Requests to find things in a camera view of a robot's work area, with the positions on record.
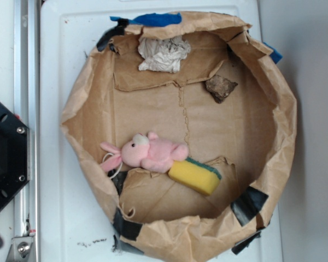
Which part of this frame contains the yellow green sponge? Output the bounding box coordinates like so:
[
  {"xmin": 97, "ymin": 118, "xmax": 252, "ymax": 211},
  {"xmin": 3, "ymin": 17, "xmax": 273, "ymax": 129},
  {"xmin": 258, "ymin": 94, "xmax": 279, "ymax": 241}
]
[{"xmin": 168, "ymin": 157, "xmax": 222, "ymax": 196}]

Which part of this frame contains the pink plush bunny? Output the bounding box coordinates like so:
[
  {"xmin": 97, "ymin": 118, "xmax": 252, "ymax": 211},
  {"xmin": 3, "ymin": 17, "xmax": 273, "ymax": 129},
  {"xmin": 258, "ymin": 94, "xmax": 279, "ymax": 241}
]
[{"xmin": 100, "ymin": 132, "xmax": 189, "ymax": 173}]

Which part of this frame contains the brown paper bag bin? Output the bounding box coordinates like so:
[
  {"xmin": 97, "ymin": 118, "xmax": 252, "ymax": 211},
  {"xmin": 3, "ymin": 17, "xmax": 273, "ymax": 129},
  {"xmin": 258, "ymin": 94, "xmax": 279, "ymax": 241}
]
[{"xmin": 61, "ymin": 11, "xmax": 297, "ymax": 261}]

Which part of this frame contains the brown grey rock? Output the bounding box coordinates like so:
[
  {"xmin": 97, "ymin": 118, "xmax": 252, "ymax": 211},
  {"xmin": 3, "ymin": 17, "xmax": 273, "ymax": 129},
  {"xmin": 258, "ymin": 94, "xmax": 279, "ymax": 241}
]
[{"xmin": 205, "ymin": 75, "xmax": 238, "ymax": 104}]

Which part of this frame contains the aluminium extrusion rail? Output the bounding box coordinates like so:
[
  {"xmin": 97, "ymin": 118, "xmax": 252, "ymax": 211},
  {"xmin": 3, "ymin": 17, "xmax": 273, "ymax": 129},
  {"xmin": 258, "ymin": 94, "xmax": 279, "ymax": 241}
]
[{"xmin": 14, "ymin": 1, "xmax": 42, "ymax": 261}]

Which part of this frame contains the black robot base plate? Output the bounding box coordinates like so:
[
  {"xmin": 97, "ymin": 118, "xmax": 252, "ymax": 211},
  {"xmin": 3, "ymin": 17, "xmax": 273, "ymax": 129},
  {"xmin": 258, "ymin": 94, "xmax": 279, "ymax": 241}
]
[{"xmin": 0, "ymin": 102, "xmax": 29, "ymax": 212}]

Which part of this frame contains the crumpled white paper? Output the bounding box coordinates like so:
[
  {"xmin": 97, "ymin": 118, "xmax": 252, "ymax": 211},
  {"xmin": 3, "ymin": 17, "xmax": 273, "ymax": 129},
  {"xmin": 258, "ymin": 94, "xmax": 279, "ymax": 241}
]
[{"xmin": 138, "ymin": 35, "xmax": 191, "ymax": 73}]

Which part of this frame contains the metal corner bracket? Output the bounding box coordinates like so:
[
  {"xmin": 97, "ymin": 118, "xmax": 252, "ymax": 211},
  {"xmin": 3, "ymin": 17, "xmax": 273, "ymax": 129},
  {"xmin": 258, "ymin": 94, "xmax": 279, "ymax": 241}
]
[{"xmin": 6, "ymin": 236, "xmax": 36, "ymax": 262}]

